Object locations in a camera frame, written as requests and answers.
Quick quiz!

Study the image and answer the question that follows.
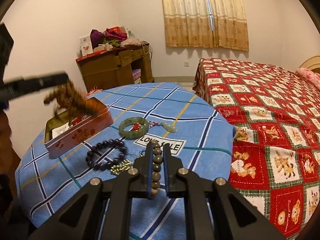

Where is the gold bead chain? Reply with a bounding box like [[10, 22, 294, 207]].
[[109, 158, 134, 176]]

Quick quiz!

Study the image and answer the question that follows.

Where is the dark purple bead bracelet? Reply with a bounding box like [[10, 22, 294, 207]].
[[85, 138, 128, 171]]

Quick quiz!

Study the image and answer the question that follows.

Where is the brown seed bead necklace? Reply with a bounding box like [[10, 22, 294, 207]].
[[43, 80, 97, 126]]

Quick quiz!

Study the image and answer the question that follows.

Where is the pile of clothes on floor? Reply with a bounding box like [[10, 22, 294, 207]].
[[86, 86, 97, 98]]

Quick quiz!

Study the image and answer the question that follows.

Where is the beige patterned window curtain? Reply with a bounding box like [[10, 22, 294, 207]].
[[162, 0, 249, 51]]

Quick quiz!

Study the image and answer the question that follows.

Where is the green jade bangle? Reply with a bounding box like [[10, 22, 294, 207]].
[[119, 117, 149, 140]]

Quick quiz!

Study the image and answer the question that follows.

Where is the white product box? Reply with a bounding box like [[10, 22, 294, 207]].
[[79, 35, 93, 56]]

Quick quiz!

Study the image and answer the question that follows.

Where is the brown wooden desk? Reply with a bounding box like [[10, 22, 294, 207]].
[[76, 43, 154, 92]]

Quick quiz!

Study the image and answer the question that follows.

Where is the pink pillow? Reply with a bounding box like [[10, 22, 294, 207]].
[[296, 68, 320, 90]]

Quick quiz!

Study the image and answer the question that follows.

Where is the red patchwork bed cover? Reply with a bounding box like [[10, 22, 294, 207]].
[[194, 58, 319, 239]]

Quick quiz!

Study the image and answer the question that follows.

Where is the clothes heap on desk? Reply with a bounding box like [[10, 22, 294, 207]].
[[90, 27, 142, 48]]

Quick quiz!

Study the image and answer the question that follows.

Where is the grey wooden bead bracelet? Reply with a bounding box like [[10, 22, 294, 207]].
[[146, 139, 164, 201]]

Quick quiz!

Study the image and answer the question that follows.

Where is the blue plaid tablecloth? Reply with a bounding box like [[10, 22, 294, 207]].
[[15, 83, 234, 227]]

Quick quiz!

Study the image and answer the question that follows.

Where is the pink metal jewelry tin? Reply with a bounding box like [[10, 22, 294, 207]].
[[44, 98, 113, 159]]

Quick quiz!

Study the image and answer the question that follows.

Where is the jade pendant with red cord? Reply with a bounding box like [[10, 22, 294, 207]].
[[149, 121, 177, 133]]

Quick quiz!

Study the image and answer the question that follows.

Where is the cream wooden headboard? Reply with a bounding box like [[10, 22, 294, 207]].
[[300, 55, 320, 74]]

